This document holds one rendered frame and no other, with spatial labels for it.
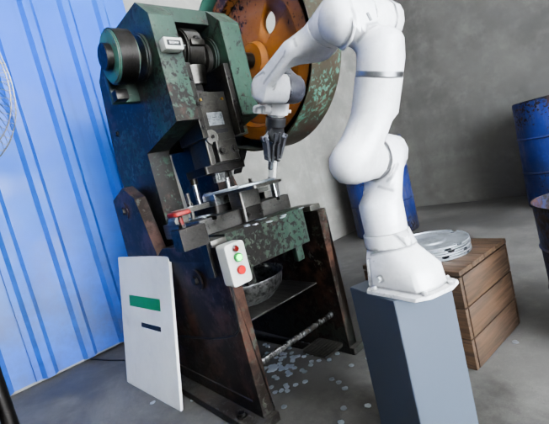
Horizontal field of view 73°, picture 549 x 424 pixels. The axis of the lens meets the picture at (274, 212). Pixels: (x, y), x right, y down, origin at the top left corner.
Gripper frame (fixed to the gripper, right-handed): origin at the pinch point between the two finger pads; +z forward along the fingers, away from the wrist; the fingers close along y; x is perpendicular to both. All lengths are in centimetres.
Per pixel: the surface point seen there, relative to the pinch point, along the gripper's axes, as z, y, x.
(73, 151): 20, -27, 137
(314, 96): -26.5, 22.9, 1.2
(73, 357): 127, -58, 91
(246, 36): -48, 27, 48
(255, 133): -5.0, 23.5, 35.3
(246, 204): 11.5, -13.4, -0.4
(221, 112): -18.6, -6.9, 23.6
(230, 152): -4.7, -9.6, 14.2
